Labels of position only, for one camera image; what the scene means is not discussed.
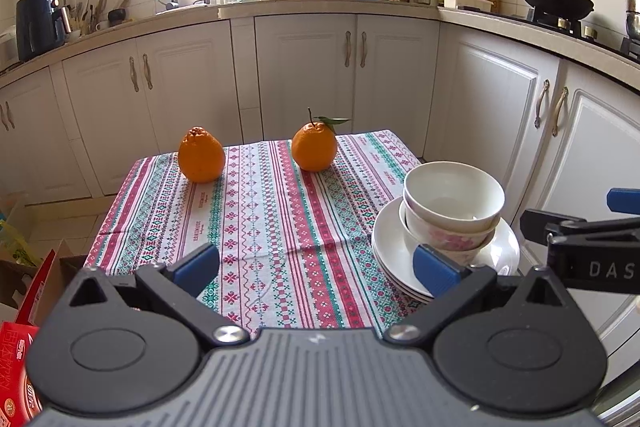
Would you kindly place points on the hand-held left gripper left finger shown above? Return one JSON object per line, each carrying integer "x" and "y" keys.
{"x": 197, "y": 267}

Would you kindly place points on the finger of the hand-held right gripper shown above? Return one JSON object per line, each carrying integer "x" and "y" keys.
{"x": 625, "y": 199}
{"x": 535, "y": 224}

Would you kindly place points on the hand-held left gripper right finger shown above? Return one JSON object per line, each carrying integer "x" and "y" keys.
{"x": 437, "y": 269}

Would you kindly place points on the white bowl with pink flowers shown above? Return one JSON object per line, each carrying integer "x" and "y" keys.
{"x": 450, "y": 239}
{"x": 450, "y": 192}
{"x": 475, "y": 257}

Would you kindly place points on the white plate with fruit print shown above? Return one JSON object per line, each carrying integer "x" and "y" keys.
{"x": 390, "y": 247}
{"x": 400, "y": 285}
{"x": 395, "y": 274}

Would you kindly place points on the striped patterned tablecloth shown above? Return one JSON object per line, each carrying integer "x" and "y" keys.
{"x": 275, "y": 232}

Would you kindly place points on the orange with bumpy top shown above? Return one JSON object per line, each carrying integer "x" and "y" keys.
{"x": 201, "y": 157}

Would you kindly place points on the cardboard box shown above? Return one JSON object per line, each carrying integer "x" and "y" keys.
{"x": 65, "y": 257}

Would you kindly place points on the orange with green leaf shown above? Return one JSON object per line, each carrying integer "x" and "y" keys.
{"x": 314, "y": 147}

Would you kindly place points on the yellow plastic bag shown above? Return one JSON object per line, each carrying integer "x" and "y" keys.
{"x": 17, "y": 247}

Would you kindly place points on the steel pot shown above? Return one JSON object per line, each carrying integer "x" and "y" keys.
{"x": 631, "y": 17}

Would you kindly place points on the gas stove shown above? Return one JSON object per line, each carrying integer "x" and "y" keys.
{"x": 560, "y": 23}

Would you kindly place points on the red gift box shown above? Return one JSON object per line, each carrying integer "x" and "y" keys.
{"x": 15, "y": 357}

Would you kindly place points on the white tray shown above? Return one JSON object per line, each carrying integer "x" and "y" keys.
{"x": 465, "y": 0}

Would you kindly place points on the utensil holder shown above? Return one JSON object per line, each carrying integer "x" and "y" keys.
{"x": 87, "y": 14}

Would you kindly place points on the beige kitchen countertop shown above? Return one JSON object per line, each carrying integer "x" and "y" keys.
{"x": 300, "y": 6}

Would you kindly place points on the black air fryer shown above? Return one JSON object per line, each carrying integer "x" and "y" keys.
{"x": 37, "y": 27}

